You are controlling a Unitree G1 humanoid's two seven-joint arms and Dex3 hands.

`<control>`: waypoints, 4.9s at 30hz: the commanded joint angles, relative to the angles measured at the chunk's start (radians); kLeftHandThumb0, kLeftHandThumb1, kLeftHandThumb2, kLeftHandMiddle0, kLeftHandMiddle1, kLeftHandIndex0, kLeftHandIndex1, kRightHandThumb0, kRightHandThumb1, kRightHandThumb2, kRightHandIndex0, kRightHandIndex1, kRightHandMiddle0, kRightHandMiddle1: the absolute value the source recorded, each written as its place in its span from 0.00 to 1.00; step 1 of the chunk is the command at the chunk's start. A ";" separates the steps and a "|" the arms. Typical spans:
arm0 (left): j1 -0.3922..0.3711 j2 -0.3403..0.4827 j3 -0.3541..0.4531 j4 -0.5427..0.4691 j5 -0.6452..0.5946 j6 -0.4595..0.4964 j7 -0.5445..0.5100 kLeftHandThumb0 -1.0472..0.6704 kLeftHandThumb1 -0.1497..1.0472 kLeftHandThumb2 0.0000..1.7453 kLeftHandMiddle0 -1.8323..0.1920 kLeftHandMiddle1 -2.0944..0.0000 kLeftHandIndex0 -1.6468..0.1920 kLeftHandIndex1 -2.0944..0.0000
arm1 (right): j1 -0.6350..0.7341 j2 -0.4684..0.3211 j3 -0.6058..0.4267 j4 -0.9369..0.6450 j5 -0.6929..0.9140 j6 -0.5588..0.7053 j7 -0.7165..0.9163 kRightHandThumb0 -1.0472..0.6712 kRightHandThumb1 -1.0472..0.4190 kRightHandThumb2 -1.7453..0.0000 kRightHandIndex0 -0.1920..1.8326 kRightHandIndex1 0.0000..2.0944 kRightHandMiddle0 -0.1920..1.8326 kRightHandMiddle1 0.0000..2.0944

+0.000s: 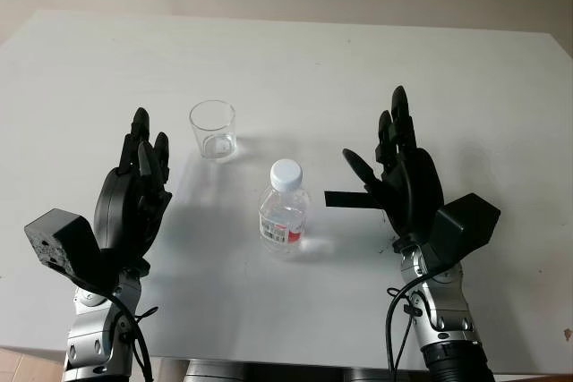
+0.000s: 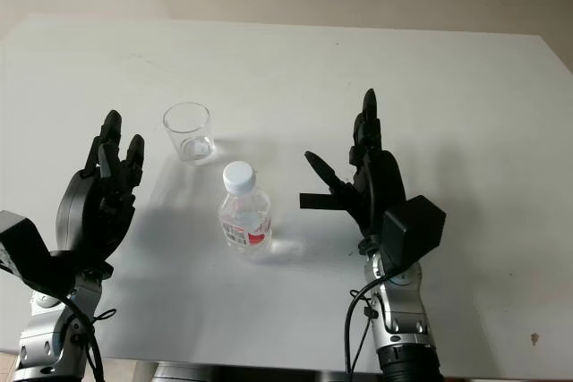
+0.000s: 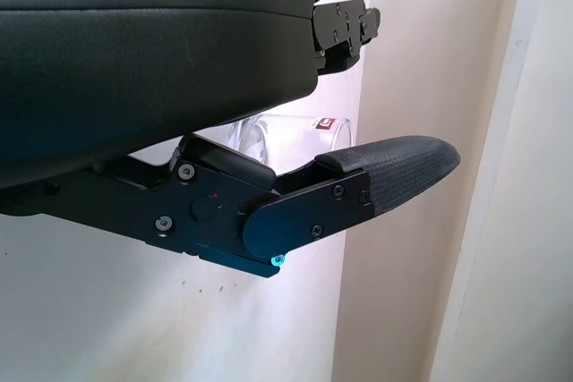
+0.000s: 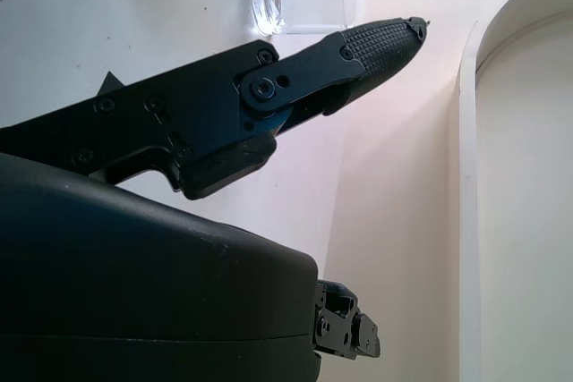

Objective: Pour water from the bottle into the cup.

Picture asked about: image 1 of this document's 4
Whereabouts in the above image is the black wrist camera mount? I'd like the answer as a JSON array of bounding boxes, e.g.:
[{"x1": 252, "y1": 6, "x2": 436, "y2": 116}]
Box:
[
  {"x1": 23, "y1": 208, "x2": 123, "y2": 294},
  {"x1": 422, "y1": 192, "x2": 501, "y2": 274}
]

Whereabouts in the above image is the clear plastic cup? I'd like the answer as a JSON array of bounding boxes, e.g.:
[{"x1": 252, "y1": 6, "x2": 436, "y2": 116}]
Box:
[{"x1": 188, "y1": 99, "x2": 237, "y2": 165}]

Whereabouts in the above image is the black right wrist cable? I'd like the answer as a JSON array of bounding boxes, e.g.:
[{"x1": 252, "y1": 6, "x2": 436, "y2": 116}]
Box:
[{"x1": 385, "y1": 260, "x2": 454, "y2": 377}]

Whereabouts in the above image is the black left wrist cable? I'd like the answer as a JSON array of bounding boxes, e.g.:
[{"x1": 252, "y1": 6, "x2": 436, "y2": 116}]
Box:
[{"x1": 107, "y1": 283, "x2": 160, "y2": 382}]

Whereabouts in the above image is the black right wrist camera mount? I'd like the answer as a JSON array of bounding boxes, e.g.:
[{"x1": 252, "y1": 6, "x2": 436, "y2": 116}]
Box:
[{"x1": 422, "y1": 192, "x2": 501, "y2": 274}]

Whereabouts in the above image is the black tape strip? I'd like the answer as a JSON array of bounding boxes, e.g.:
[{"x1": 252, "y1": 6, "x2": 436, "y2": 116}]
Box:
[{"x1": 323, "y1": 191, "x2": 387, "y2": 210}]

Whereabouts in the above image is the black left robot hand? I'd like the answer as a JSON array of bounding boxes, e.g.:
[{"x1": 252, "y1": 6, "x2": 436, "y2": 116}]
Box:
[{"x1": 93, "y1": 106, "x2": 174, "y2": 267}]

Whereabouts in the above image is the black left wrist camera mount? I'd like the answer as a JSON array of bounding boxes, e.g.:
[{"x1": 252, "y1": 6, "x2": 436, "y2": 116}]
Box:
[{"x1": 23, "y1": 208, "x2": 123, "y2": 294}]

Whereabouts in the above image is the clear plastic water bottle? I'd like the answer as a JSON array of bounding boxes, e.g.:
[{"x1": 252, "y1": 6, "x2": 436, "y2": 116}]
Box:
[{"x1": 258, "y1": 158, "x2": 312, "y2": 262}]

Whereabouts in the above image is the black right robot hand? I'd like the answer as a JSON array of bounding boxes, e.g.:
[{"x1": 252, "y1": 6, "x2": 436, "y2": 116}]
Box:
[{"x1": 342, "y1": 85, "x2": 446, "y2": 245}]

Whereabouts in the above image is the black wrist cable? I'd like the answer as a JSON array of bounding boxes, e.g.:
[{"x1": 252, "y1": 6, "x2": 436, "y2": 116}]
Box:
[
  {"x1": 107, "y1": 283, "x2": 160, "y2": 382},
  {"x1": 385, "y1": 260, "x2": 454, "y2": 377}
]

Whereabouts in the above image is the dark robot torso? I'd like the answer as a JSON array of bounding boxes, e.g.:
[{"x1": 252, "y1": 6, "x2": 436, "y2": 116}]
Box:
[{"x1": 184, "y1": 358, "x2": 426, "y2": 382}]

